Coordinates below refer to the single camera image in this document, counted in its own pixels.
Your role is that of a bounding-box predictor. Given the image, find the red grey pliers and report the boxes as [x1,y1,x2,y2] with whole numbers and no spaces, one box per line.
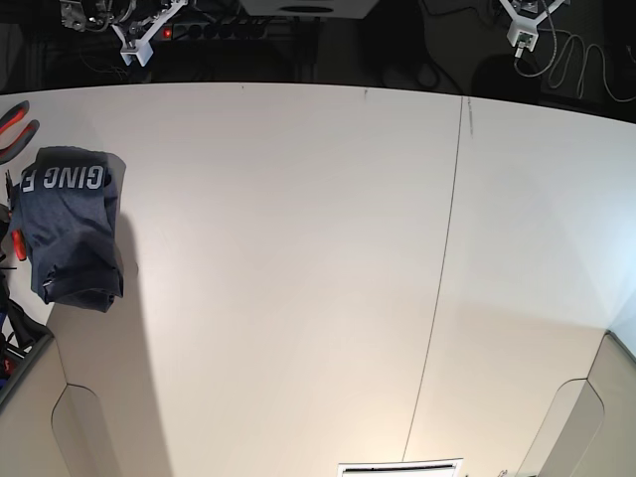
[0,97,41,159]

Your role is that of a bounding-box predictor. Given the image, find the black braided right cable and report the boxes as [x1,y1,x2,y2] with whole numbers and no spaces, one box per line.
[512,0,557,79]

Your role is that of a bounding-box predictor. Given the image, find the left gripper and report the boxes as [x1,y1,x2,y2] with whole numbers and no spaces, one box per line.
[499,0,569,23]

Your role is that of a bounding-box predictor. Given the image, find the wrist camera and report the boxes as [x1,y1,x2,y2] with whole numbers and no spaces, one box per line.
[120,40,153,67]
[507,18,539,59]

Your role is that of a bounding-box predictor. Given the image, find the red handled cutters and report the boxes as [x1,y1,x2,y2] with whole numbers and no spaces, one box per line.
[5,171,27,261]

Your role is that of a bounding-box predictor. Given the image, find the grey storage bin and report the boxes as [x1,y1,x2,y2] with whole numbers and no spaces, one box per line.
[1,285,54,410]

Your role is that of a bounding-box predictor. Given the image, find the blue t-shirt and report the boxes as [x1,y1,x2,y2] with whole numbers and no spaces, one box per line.
[11,146,123,313]

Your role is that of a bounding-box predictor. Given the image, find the black power strip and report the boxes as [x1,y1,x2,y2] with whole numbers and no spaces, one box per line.
[152,17,302,43]

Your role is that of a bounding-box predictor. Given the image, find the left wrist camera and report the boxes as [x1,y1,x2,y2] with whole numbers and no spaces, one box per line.
[507,18,539,59]

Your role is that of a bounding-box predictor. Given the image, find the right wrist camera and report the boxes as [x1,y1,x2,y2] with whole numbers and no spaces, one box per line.
[120,40,153,67]

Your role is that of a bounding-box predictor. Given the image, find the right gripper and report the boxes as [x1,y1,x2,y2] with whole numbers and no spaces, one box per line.
[59,0,193,54]

